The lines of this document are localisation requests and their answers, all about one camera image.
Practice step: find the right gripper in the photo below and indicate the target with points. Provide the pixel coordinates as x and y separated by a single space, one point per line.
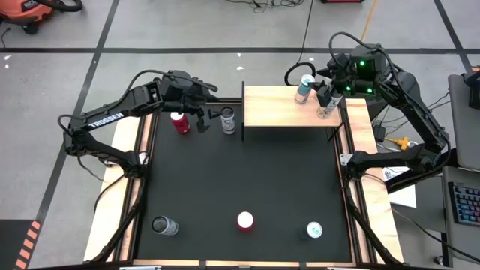
342 73

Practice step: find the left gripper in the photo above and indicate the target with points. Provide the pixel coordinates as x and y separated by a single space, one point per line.
192 95

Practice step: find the blue silver energy drink can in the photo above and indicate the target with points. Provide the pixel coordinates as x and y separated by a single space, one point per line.
302 93
314 229

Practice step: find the silver slim drink can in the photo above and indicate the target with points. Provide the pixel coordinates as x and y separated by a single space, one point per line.
325 111
167 226
227 122

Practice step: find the red cola zero can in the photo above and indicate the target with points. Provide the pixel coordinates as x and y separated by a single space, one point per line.
245 220
182 125

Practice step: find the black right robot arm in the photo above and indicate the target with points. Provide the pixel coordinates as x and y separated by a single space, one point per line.
420 112

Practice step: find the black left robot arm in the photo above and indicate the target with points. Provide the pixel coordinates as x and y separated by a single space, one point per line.
108 120

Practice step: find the black mesh computer case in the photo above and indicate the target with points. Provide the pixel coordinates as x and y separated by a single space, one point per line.
376 110

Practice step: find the black power adapter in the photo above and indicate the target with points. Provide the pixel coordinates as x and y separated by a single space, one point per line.
379 132

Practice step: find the red case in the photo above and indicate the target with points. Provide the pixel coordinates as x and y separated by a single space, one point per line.
343 1

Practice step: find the yellow power splitter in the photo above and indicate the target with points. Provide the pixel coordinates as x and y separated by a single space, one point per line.
399 141

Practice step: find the dark table mat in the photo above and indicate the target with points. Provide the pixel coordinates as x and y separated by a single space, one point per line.
262 202

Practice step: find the white paper sheet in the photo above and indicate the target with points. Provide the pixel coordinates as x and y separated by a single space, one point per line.
405 198

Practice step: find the grey desk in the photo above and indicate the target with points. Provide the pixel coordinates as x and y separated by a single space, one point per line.
463 131
461 240

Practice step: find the black desk device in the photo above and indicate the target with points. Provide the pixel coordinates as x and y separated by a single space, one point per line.
475 93

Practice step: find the black keyboard with blue keys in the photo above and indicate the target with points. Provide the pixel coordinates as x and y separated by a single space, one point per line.
467 204

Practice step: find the orange shop vacuum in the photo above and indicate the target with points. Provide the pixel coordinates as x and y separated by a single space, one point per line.
22 13

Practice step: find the wooden shelf with black frame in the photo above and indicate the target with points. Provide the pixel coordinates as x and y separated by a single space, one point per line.
275 114

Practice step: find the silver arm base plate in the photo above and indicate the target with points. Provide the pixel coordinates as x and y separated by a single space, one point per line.
345 159
108 163

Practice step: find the silver metal bracket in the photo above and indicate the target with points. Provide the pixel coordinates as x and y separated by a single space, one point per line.
140 268

